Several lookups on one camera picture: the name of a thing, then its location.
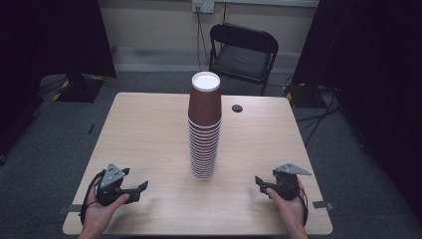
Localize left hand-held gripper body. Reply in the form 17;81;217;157
96;162;141;207

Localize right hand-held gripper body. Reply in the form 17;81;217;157
272;162;313;201

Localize stack of brown paper cups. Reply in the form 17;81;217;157
187;71;222;180

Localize person's right hand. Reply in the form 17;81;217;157
267;178;308;230

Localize person's left hand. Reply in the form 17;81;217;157
81;176;130;232

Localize grey tape strip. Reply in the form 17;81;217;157
58;203;85;215
312;200;334;211

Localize black stand base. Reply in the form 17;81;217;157
53;73;106;104
284;83;339;109

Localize black folding chair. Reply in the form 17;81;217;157
208;22;280;98

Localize black curtain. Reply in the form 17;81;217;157
292;0;422;223
0;0;117;160

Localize right hand-held gripper cable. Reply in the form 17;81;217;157
297;185;310;228

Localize hand-held gripper cable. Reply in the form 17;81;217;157
297;185;310;228
79;168;106;227

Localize left hand-held gripper cable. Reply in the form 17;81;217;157
79;168;106;227

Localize black floor cables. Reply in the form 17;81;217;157
295;89;342;147

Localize black wall socket cable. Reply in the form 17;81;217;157
195;8;212;79

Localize white wall socket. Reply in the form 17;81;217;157
192;0;216;14

